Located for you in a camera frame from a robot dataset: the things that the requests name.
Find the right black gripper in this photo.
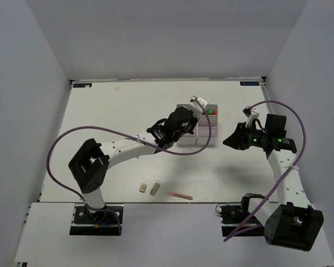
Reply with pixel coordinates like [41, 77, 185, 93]
[223, 121, 268, 150]

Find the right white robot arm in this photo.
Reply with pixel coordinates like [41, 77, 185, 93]
[218, 111, 324, 251]

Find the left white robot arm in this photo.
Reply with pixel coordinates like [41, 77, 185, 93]
[68, 105, 203, 222]

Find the left white organizer bin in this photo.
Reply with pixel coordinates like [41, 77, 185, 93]
[176, 104, 198, 146]

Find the white organizer bin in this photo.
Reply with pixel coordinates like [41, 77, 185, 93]
[176, 104, 198, 146]
[196, 104, 218, 146]

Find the right white organizer bin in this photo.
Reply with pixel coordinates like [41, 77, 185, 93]
[196, 104, 218, 146]

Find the right blue table label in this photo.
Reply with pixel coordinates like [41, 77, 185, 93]
[240, 81, 260, 86]

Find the blue table label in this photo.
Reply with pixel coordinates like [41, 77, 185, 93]
[73, 83, 92, 88]
[240, 81, 260, 86]

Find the grey eraser block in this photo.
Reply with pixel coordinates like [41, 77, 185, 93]
[149, 182, 160, 196]

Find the tan small eraser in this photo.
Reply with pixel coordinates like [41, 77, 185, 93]
[139, 184, 147, 193]

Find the orange marker pen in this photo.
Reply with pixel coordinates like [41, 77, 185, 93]
[166, 191, 193, 201]

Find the left blue table label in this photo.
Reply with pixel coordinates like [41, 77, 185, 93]
[73, 83, 92, 88]

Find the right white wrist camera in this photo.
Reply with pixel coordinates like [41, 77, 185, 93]
[242, 106, 260, 128]

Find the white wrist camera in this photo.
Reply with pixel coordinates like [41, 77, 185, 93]
[242, 106, 260, 128]
[187, 96, 208, 119]

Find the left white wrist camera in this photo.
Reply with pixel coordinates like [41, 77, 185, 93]
[187, 96, 208, 119]

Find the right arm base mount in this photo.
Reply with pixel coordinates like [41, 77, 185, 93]
[215, 203, 264, 238]

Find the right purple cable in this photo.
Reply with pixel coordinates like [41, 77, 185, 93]
[223, 100, 306, 242]

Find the purple cable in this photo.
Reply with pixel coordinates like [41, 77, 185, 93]
[223, 100, 306, 242]
[46, 96, 213, 234]

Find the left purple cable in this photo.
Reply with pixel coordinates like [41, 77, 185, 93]
[46, 96, 213, 234]

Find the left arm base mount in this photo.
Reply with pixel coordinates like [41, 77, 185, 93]
[69, 205, 124, 236]

